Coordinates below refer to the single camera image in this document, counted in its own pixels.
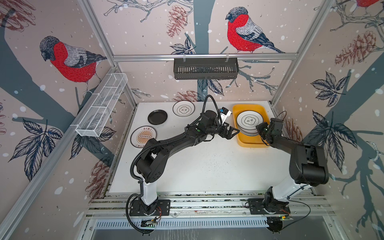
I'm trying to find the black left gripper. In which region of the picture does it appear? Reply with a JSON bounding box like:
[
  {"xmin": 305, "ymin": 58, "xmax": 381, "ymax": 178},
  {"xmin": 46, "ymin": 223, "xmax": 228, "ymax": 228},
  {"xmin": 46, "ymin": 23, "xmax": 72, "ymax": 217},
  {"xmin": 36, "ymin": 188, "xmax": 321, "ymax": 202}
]
[{"xmin": 205, "ymin": 120, "xmax": 240, "ymax": 140}]

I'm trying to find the white plate grey emblem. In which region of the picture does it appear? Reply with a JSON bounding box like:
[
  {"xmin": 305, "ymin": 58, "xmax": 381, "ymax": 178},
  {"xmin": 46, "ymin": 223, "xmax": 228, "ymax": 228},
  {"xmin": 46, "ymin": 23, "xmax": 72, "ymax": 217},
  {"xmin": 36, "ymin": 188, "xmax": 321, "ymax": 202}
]
[{"xmin": 236, "ymin": 111, "xmax": 264, "ymax": 130}]

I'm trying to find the small black plate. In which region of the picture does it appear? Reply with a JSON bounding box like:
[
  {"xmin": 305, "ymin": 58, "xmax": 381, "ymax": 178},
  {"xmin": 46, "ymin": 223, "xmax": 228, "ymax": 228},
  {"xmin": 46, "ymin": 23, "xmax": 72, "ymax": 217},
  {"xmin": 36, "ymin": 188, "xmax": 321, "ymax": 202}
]
[{"xmin": 148, "ymin": 110, "xmax": 168, "ymax": 125}]

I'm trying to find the orange sunburst plate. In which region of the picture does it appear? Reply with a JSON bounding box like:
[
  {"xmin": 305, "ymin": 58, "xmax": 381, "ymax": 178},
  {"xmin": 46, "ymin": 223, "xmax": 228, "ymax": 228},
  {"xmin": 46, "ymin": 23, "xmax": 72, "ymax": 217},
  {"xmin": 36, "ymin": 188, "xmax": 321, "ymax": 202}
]
[
  {"xmin": 240, "ymin": 130, "xmax": 259, "ymax": 137},
  {"xmin": 130, "ymin": 126, "xmax": 157, "ymax": 148}
]

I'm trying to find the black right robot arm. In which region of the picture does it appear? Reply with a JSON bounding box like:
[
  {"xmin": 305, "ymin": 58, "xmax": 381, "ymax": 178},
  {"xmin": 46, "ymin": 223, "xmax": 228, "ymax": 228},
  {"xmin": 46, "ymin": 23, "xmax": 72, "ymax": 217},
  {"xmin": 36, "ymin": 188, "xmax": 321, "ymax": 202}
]
[{"xmin": 257, "ymin": 118, "xmax": 329, "ymax": 214}]

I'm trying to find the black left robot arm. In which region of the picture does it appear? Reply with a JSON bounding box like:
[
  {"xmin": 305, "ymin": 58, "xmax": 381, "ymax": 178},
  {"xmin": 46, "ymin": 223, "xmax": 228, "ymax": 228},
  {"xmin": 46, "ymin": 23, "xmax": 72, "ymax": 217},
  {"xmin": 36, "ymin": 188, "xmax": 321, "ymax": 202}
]
[{"xmin": 130, "ymin": 108, "xmax": 240, "ymax": 215}]

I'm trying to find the yellow plastic bin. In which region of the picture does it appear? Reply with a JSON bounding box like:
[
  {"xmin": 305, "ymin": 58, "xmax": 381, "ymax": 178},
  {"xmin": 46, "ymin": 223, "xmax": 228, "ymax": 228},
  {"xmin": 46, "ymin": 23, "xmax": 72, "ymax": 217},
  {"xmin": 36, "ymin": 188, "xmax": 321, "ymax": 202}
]
[{"xmin": 232, "ymin": 104, "xmax": 270, "ymax": 148}]

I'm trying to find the white plate back centre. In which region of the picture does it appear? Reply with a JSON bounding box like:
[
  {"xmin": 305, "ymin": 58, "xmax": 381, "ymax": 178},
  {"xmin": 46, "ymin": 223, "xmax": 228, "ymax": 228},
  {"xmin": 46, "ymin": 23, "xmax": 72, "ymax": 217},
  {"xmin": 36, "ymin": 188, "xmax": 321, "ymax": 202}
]
[{"xmin": 173, "ymin": 101, "xmax": 195, "ymax": 117}]

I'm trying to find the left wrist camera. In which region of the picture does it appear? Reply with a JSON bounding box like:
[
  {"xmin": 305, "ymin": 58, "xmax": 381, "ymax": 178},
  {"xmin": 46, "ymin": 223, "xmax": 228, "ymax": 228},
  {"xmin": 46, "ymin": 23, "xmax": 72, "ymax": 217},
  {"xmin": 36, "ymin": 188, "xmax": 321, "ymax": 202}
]
[{"xmin": 219, "ymin": 107, "xmax": 232, "ymax": 123}]

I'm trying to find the aluminium rail bed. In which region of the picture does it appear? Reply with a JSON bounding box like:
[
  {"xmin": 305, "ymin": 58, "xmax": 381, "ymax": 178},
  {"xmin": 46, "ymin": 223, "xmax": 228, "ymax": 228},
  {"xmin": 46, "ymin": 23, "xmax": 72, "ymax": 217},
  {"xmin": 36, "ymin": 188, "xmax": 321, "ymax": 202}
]
[{"xmin": 85, "ymin": 191, "xmax": 335, "ymax": 220}]

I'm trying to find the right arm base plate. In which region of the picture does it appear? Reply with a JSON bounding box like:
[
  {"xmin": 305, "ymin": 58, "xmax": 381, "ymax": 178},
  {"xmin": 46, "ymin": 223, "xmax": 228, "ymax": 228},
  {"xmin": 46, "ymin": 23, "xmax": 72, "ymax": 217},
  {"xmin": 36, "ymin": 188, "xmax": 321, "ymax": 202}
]
[{"xmin": 245, "ymin": 198, "xmax": 291, "ymax": 215}]

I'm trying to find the black hanging wire basket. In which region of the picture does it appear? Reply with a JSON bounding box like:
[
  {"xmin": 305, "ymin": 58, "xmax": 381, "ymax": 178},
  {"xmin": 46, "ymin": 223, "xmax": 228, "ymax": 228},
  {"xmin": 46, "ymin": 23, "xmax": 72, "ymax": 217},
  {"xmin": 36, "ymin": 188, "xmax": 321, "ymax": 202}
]
[{"xmin": 174, "ymin": 58, "xmax": 239, "ymax": 80}]

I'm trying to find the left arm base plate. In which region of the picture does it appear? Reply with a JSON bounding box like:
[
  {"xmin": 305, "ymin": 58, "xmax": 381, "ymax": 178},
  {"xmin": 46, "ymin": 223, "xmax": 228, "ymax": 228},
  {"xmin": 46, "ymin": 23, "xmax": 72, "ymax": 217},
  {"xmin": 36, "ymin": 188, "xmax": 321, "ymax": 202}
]
[{"xmin": 129, "ymin": 199, "xmax": 171, "ymax": 217}]

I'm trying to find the left black cable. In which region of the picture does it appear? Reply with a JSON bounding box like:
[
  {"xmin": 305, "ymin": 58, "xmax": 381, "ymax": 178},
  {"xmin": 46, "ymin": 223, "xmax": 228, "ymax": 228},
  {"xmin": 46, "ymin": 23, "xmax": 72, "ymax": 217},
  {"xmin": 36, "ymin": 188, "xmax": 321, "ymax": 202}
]
[{"xmin": 125, "ymin": 94, "xmax": 224, "ymax": 235}]

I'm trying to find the white mesh wall shelf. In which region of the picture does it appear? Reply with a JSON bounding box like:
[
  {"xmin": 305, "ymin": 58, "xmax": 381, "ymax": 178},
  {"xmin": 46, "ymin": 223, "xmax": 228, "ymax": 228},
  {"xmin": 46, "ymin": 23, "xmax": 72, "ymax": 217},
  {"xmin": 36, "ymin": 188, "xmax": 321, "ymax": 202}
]
[{"xmin": 76, "ymin": 73, "xmax": 128, "ymax": 137}]

